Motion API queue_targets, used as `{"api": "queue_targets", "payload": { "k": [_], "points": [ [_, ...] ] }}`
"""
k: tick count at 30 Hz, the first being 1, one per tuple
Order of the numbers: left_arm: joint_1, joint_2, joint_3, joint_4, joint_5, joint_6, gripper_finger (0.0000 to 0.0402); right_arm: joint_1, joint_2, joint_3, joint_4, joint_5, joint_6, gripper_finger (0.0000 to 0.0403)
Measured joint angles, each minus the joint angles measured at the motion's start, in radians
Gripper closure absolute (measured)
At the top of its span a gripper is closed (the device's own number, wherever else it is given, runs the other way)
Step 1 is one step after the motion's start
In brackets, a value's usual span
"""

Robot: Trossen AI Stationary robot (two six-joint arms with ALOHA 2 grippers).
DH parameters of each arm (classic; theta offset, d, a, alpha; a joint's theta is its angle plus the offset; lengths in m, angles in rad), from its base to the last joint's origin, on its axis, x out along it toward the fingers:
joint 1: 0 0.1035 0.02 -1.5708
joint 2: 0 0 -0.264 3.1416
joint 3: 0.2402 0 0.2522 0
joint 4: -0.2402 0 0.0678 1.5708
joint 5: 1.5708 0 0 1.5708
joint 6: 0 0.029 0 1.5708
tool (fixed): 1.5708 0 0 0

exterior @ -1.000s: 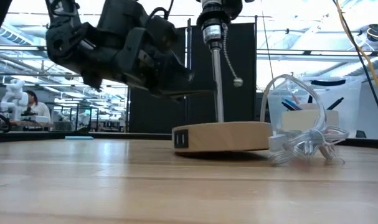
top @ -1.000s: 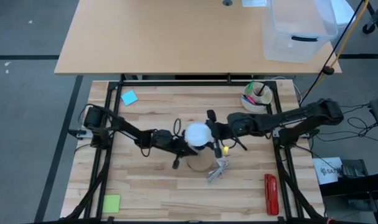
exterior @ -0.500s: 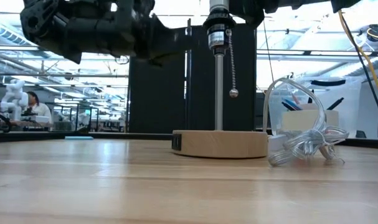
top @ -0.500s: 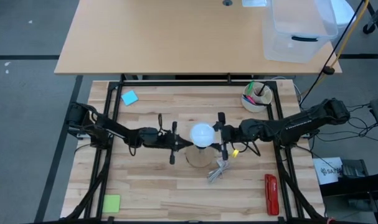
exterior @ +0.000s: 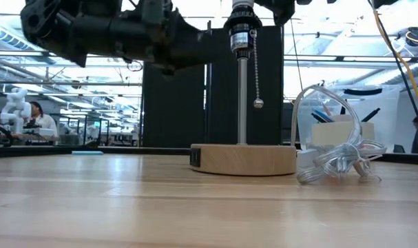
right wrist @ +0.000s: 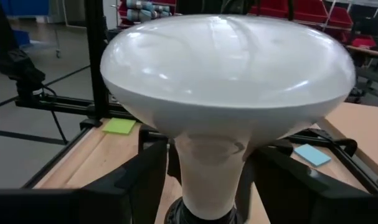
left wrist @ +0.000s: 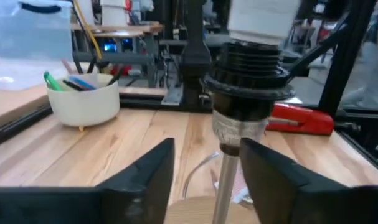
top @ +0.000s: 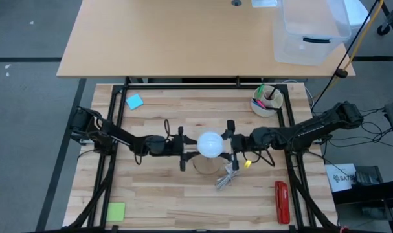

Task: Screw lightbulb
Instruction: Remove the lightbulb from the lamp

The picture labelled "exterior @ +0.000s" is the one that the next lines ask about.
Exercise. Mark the blue pen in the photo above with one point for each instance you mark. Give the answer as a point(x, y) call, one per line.
point(320, 116)

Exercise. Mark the clear plastic storage bin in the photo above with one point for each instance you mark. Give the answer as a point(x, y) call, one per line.
point(387, 113)

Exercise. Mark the thick black marker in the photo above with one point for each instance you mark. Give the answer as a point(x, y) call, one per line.
point(371, 114)

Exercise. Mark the thin black pen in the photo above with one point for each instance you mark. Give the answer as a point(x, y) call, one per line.
point(343, 109)

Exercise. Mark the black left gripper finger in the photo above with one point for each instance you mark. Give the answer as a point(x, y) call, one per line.
point(195, 44)

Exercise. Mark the white round pen cup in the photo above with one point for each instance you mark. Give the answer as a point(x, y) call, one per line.
point(367, 131)

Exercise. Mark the pink pen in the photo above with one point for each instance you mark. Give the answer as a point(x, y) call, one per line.
point(327, 109)

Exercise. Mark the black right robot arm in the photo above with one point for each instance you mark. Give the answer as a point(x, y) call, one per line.
point(384, 2)

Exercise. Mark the wooden base lamp black socket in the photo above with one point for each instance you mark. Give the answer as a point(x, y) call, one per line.
point(243, 160)

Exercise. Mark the black aluminium table frame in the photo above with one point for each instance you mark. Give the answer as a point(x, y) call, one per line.
point(40, 151)

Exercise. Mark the blue sticky note pad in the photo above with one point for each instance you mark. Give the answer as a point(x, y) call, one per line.
point(87, 153)

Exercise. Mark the black folding partition screen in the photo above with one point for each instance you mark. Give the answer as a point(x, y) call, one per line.
point(174, 103)

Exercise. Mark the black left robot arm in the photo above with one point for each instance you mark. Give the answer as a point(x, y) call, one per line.
point(74, 27)

